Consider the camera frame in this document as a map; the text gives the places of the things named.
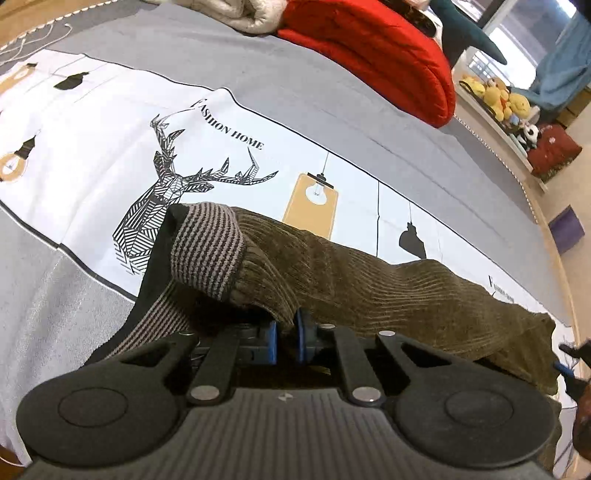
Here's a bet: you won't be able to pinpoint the olive green corduroy pants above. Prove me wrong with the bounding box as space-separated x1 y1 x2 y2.
91 202 558 396

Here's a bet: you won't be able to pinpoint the right hand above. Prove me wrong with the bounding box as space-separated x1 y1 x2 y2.
573 398 591 461

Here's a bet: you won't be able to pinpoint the purple box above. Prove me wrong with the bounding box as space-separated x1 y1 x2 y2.
548 205 585 255

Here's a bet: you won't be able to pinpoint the dark red cushion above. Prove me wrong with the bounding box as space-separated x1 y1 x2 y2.
528 124 583 182

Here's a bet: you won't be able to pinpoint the panda plush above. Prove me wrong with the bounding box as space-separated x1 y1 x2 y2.
516 123 540 152

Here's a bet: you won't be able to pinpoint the grey printed bed sheet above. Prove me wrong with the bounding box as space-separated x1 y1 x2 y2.
1 1 576 479

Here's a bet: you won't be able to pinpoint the red folded quilt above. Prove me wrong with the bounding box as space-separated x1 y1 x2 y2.
276 1 456 128

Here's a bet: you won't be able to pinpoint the yellow bear plush toys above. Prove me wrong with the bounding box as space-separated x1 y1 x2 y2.
459 75 531 126

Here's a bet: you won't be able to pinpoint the blue curtain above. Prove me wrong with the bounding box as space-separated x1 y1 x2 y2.
511 12 590 113

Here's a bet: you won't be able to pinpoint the cream folded blanket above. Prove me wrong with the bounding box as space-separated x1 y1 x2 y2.
148 0 287 35

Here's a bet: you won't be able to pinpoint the teal shark plush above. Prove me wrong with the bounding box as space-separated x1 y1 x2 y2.
430 0 507 67

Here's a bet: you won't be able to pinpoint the wooden bed frame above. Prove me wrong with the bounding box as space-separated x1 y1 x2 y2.
454 115 591 361

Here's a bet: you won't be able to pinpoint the window with dark frame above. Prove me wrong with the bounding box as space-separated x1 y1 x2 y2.
455 0 576 88

